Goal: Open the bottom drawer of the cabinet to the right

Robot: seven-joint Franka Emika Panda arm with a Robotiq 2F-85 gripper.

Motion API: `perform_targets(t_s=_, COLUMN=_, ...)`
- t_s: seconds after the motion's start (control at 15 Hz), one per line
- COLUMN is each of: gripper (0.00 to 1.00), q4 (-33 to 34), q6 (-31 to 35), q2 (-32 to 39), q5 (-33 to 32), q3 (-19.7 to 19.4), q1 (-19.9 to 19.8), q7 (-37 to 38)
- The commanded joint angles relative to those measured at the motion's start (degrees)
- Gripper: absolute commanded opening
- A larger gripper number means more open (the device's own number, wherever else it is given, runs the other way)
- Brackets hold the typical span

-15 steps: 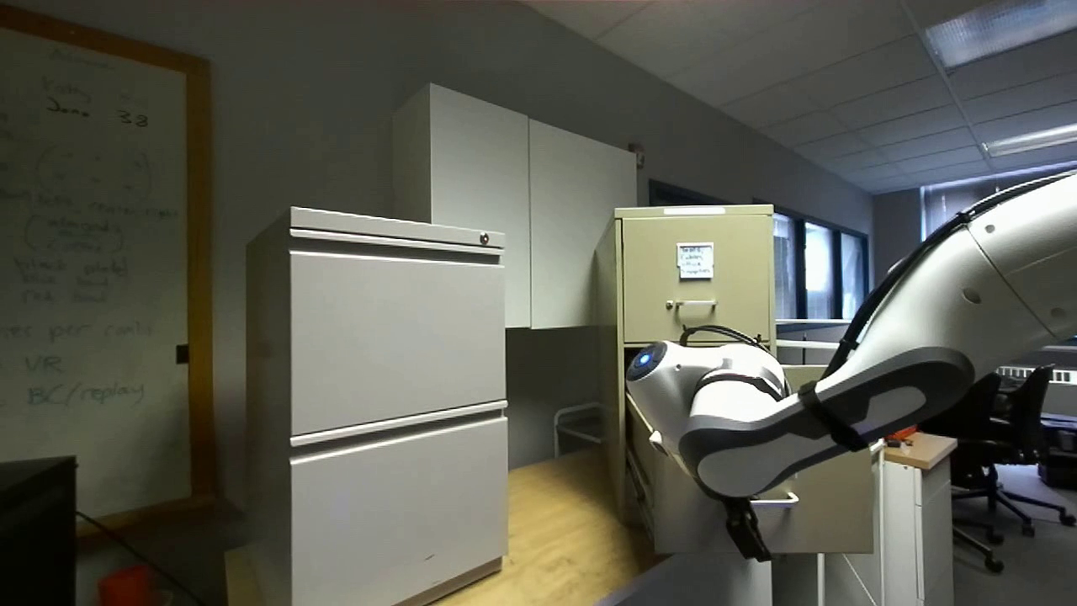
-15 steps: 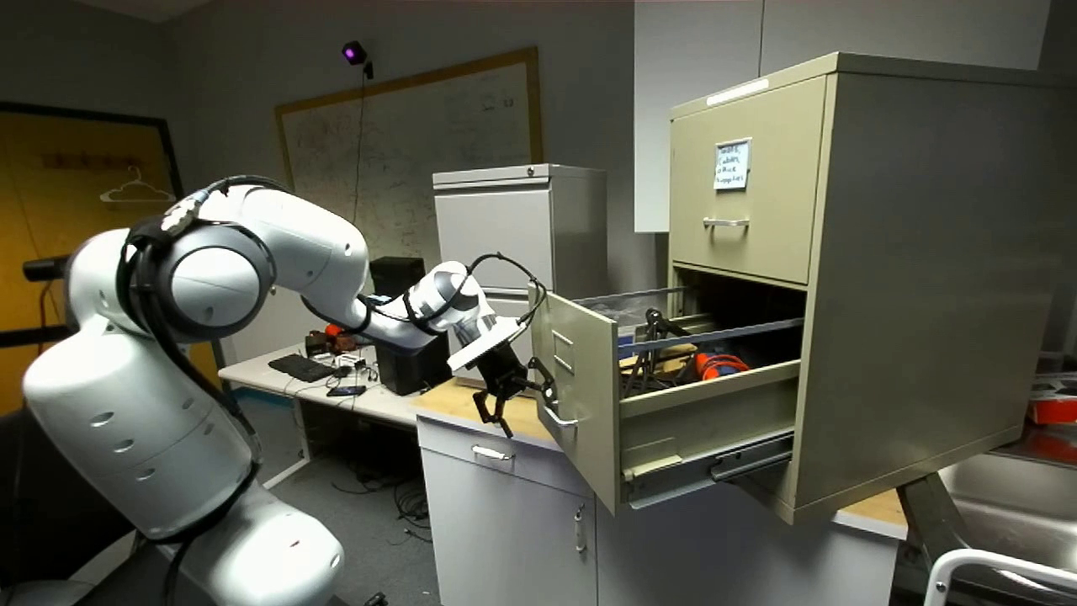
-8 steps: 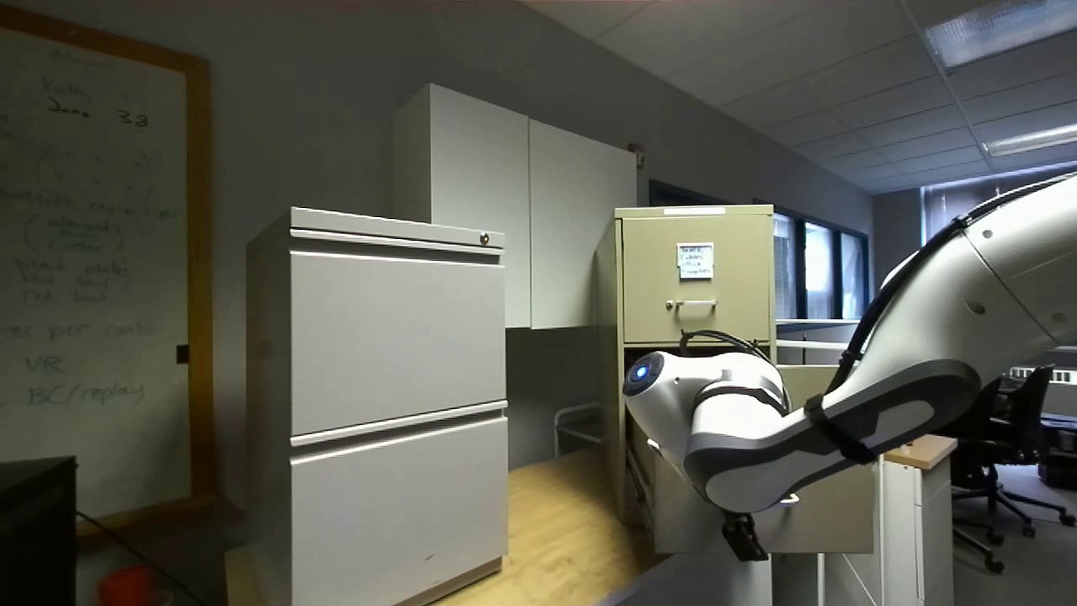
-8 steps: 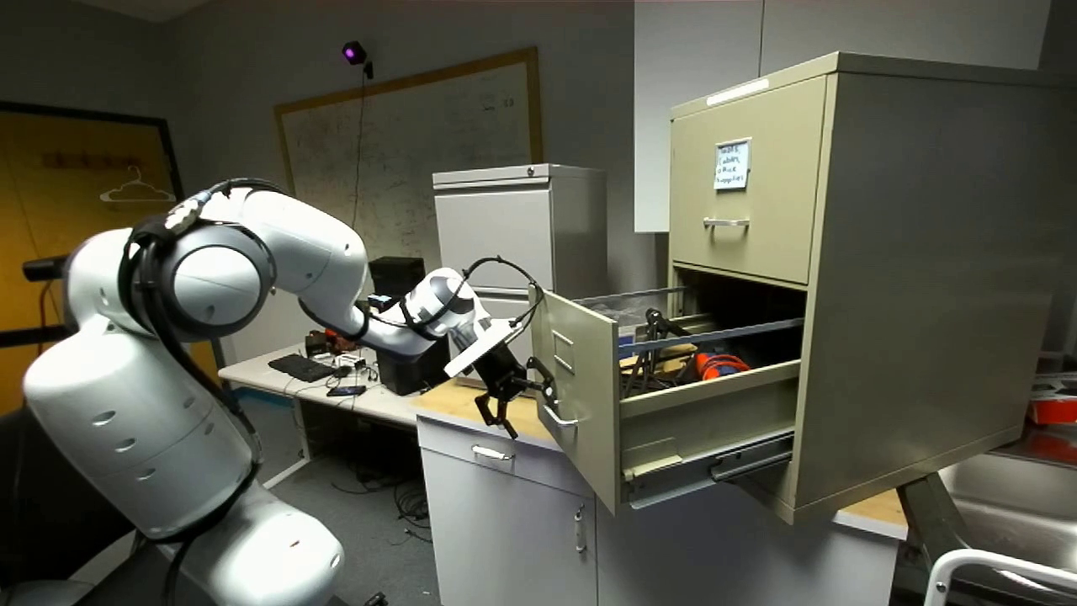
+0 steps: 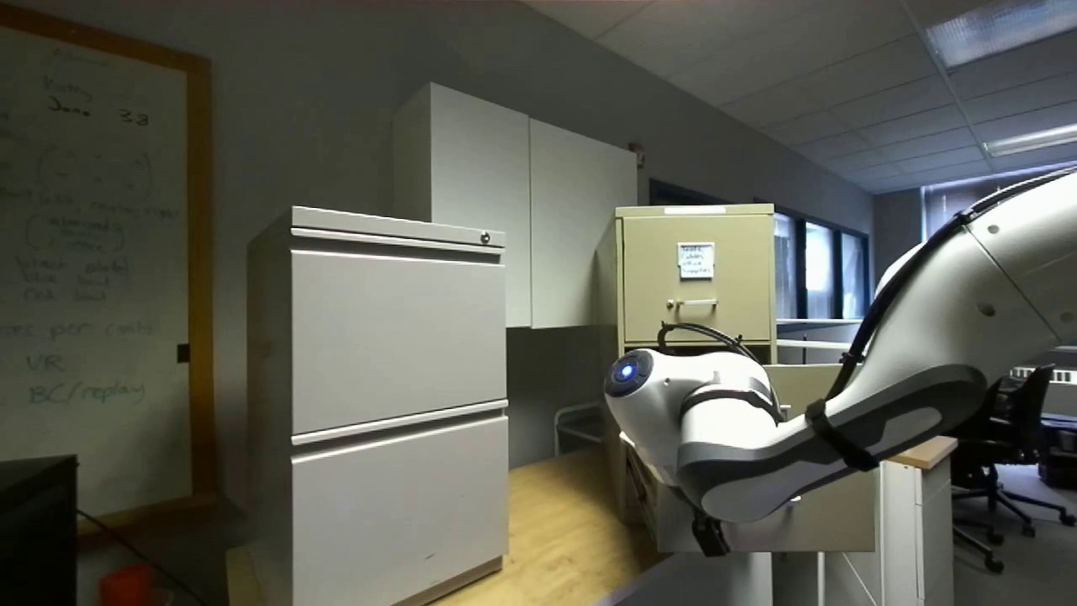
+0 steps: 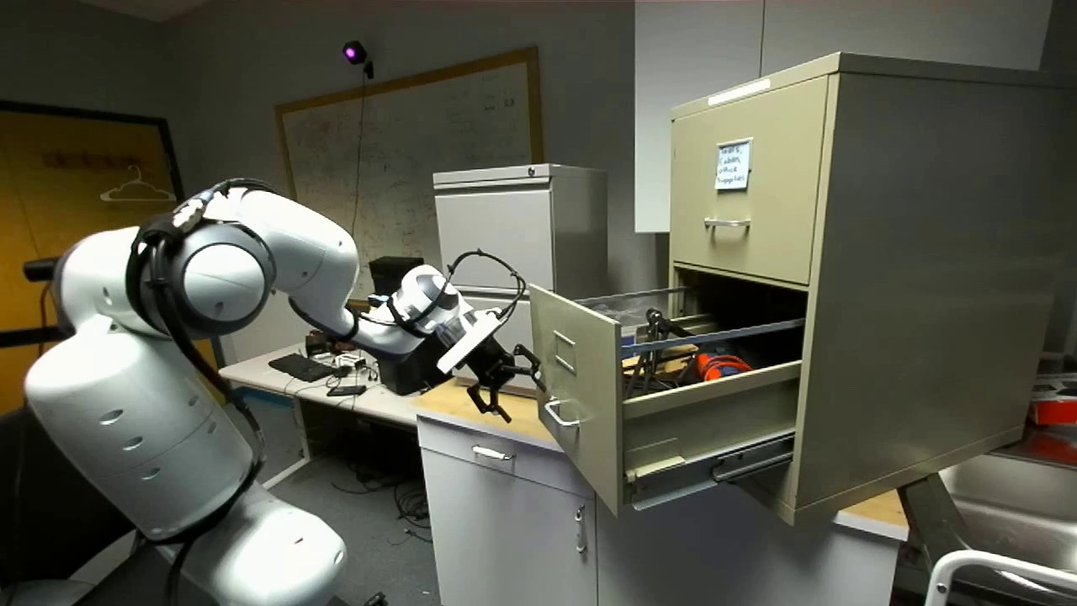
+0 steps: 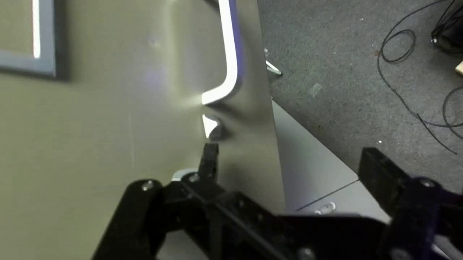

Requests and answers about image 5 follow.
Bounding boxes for grey metal bracket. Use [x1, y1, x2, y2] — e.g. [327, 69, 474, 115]
[552, 401, 609, 455]

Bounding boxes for red round object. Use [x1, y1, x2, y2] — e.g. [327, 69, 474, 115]
[96, 564, 162, 606]

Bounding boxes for black monitor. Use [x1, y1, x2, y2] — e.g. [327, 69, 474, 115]
[0, 455, 79, 606]

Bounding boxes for wood framed whiteboard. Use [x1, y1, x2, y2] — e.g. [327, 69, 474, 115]
[0, 2, 223, 532]

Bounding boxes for white wall cabinet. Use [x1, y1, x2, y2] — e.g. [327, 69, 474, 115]
[391, 80, 644, 332]

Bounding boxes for large fluorescent ceiling light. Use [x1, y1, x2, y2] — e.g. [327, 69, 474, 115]
[921, 0, 1077, 71]

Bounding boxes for narrow fluorescent ceiling light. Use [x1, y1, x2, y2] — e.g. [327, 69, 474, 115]
[980, 118, 1077, 162]

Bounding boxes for beige drawer with white label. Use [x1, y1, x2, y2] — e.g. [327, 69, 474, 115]
[620, 209, 777, 350]

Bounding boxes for white pedestal wood top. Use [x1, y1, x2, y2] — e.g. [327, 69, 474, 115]
[769, 435, 963, 606]

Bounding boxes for grey base cabinet wood top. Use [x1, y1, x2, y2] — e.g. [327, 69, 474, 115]
[601, 550, 777, 606]

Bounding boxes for grey two-drawer filing cabinet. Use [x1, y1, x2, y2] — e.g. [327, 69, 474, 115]
[244, 203, 511, 606]

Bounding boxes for white cubicle partition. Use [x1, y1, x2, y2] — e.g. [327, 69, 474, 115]
[773, 316, 868, 366]

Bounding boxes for black office chair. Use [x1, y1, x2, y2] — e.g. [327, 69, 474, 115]
[951, 364, 1077, 577]

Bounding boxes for dark glass partition windows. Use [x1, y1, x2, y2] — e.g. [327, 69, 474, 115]
[769, 212, 876, 322]

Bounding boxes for beige metal filing cabinet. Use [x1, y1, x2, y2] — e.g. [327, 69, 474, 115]
[593, 203, 779, 532]

